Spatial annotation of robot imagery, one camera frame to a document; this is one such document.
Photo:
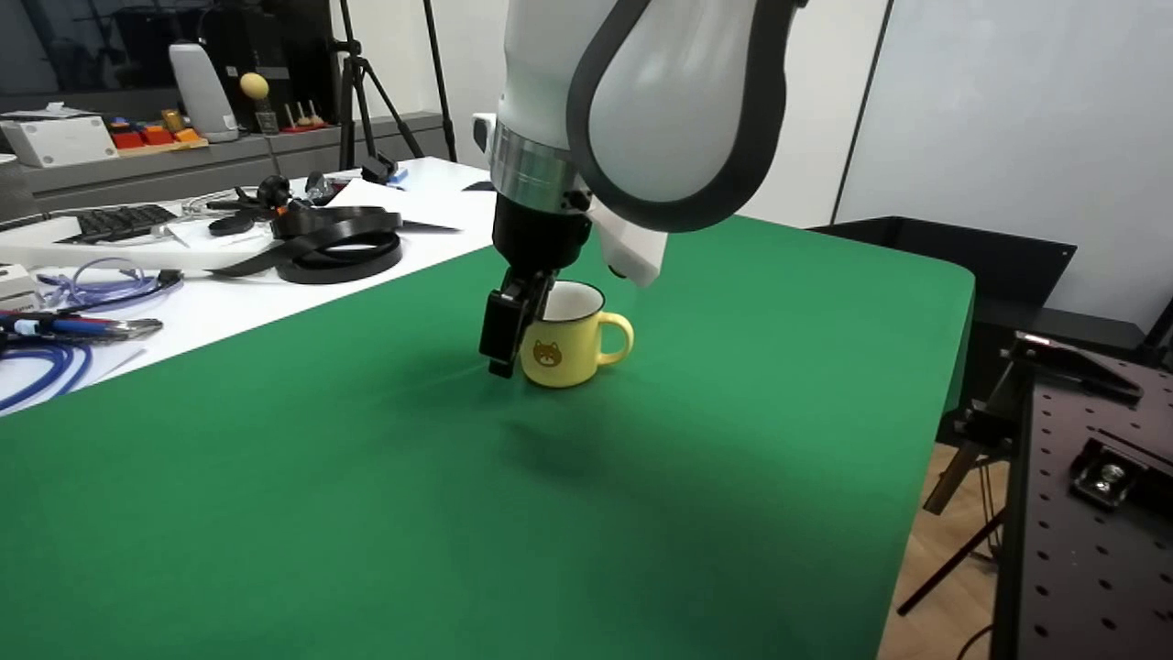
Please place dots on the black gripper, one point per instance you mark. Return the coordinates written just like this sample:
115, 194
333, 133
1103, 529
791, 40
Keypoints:
538, 240

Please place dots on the yellow enamel mug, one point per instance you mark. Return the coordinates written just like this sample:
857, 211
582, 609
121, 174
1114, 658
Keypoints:
564, 352

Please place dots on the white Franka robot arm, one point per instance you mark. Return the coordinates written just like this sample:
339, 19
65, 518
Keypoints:
660, 110

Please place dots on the green table cloth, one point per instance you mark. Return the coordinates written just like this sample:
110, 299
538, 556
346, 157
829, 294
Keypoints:
489, 515

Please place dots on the thin black stand pole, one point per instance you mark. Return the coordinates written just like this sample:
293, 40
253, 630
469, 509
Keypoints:
439, 74

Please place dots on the yellow ball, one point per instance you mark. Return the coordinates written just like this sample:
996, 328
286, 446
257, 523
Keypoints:
253, 86

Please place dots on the white upright speaker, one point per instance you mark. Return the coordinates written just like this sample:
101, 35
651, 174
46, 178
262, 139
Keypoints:
203, 91

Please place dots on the black keyboard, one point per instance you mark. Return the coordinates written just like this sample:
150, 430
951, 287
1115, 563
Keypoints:
121, 221

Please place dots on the orange red small items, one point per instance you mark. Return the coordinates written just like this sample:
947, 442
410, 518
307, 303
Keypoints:
151, 133

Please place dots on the black tripod legs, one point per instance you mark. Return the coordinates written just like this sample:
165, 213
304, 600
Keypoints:
966, 490

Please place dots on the small white box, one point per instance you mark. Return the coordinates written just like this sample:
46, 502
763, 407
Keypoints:
57, 138

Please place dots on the black perforated breadboard table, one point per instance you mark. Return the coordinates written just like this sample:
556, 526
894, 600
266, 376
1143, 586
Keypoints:
1087, 563

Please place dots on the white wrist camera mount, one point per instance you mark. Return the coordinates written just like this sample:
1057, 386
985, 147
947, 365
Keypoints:
635, 250

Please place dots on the black camera tripod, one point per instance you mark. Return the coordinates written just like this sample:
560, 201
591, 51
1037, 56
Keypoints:
361, 86

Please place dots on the black metal clamp mount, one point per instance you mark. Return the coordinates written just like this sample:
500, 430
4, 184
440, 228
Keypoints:
1114, 475

